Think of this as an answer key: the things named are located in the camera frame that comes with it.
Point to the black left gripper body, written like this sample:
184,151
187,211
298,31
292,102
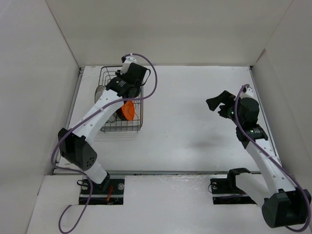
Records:
138,91

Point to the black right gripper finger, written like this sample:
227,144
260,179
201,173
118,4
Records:
224,98
225,110

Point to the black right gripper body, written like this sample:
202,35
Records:
232,113

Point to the orange plate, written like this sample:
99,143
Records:
128,110

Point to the green rimmed white plate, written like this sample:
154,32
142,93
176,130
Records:
98,92

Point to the white plate red characters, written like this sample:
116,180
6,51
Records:
112,118

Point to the black small plate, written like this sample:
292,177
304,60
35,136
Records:
120,115

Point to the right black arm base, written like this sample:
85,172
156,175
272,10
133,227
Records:
225,190

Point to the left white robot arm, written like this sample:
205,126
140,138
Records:
75,144

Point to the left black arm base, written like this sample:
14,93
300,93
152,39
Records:
113,193

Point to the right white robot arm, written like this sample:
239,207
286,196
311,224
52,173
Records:
282,200

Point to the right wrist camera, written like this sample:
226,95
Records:
247,92

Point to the grey wire dish rack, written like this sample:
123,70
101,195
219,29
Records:
105,76

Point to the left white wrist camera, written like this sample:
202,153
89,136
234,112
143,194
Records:
126,61

